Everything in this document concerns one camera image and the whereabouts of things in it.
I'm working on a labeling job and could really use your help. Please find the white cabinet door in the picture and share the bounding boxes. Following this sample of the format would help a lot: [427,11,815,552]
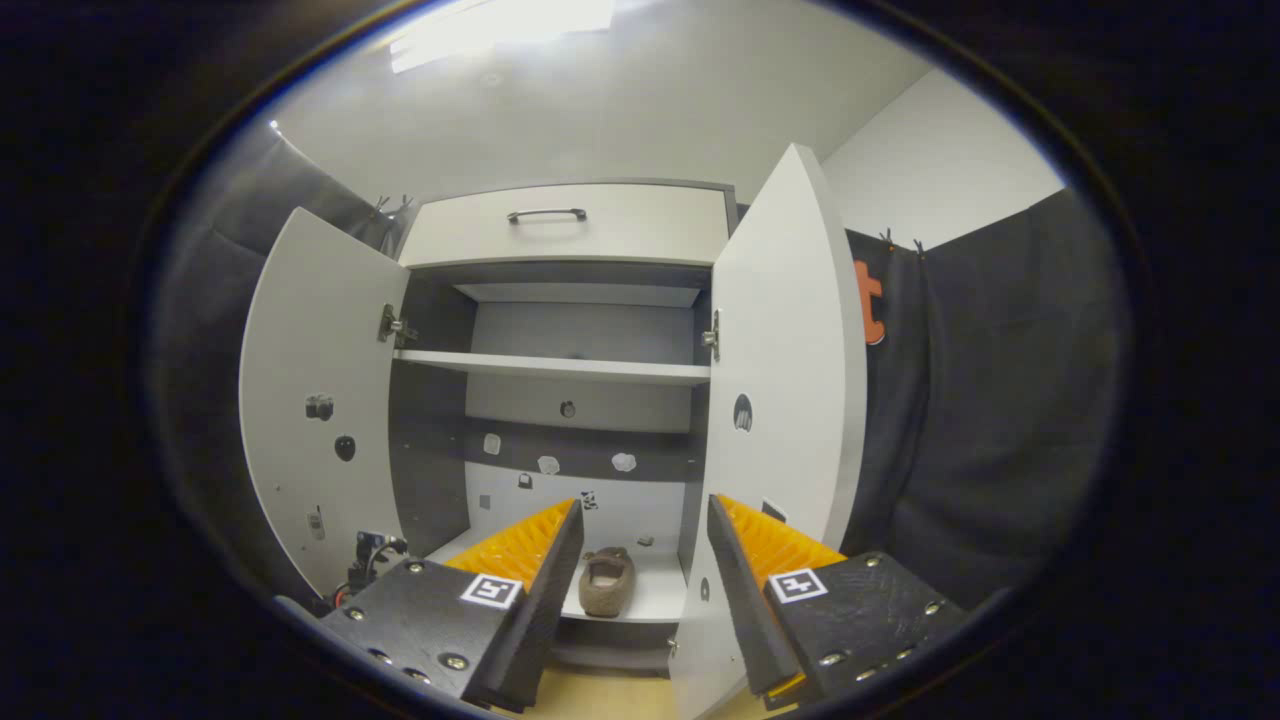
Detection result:
[668,143,869,720]
[238,207,413,601]

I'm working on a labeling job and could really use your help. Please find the white shoe cabinet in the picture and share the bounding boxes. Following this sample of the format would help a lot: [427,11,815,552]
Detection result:
[388,178,741,676]

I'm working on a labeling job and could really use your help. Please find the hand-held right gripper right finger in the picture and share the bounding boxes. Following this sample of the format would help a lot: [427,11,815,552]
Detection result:
[706,493,969,711]

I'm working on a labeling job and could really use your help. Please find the brown shoe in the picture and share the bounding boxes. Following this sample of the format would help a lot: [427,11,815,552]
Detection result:
[578,546,637,618]

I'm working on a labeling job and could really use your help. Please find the white cabinet shelf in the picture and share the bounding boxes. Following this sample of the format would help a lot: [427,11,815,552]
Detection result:
[392,348,713,387]

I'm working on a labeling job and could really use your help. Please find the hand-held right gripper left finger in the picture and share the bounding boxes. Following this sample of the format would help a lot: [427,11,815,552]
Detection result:
[320,497,586,714]

